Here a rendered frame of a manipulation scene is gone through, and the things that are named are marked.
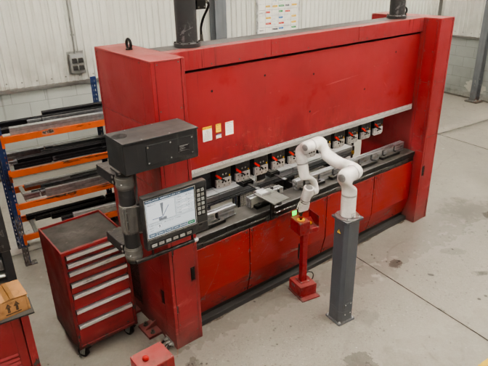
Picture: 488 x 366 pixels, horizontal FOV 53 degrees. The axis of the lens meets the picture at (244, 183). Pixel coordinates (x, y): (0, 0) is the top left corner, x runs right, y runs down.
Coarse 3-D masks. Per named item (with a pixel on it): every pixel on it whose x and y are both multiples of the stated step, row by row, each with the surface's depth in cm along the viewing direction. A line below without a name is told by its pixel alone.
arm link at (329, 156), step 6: (312, 138) 391; (318, 138) 392; (324, 138) 395; (318, 144) 389; (324, 144) 390; (324, 150) 384; (330, 150) 383; (324, 156) 383; (330, 156) 380; (336, 156) 380; (330, 162) 380; (336, 162) 379; (342, 162) 379; (348, 162) 379; (342, 168) 383; (360, 168) 375; (360, 174) 375
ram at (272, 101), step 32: (256, 64) 385; (288, 64) 407; (320, 64) 430; (352, 64) 457; (384, 64) 487; (416, 64) 522; (192, 96) 357; (224, 96) 376; (256, 96) 396; (288, 96) 418; (320, 96) 443; (352, 96) 472; (384, 96) 504; (224, 128) 385; (256, 128) 406; (288, 128) 430; (320, 128) 457; (192, 160) 375
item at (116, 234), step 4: (116, 228) 337; (120, 228) 337; (108, 232) 332; (112, 232) 332; (116, 232) 331; (120, 232) 331; (140, 232) 343; (108, 236) 333; (112, 236) 327; (116, 236) 327; (120, 236) 327; (108, 240) 335; (112, 240) 329; (116, 240) 322; (120, 240) 322; (116, 244) 325; (120, 244) 319; (124, 244) 318; (120, 248) 321; (124, 252) 319
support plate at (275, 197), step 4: (268, 188) 441; (256, 192) 433; (276, 192) 432; (260, 196) 426; (264, 196) 426; (268, 196) 426; (272, 196) 426; (276, 196) 426; (280, 196) 426; (284, 196) 425; (268, 200) 418; (272, 200) 418; (276, 200) 418; (280, 200) 418; (284, 200) 420
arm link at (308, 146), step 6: (300, 144) 401; (306, 144) 384; (312, 144) 385; (300, 150) 398; (306, 150) 385; (312, 150) 387; (300, 156) 402; (306, 156) 406; (300, 162) 404; (306, 162) 405
